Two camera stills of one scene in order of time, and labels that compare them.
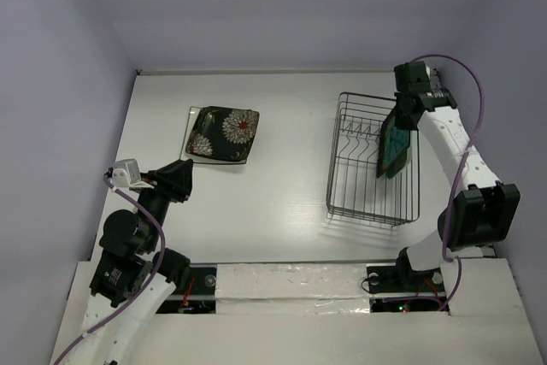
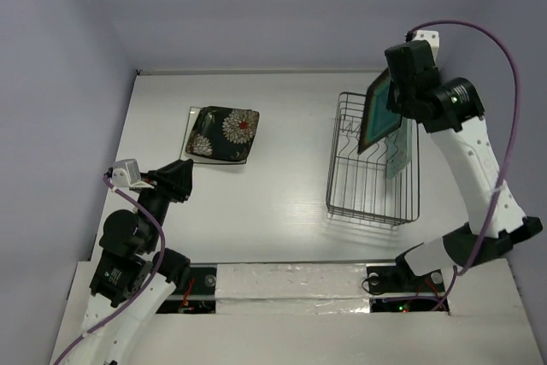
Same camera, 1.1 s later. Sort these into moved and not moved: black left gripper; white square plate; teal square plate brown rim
Moved: teal square plate brown rim
Not moved: white square plate; black left gripper
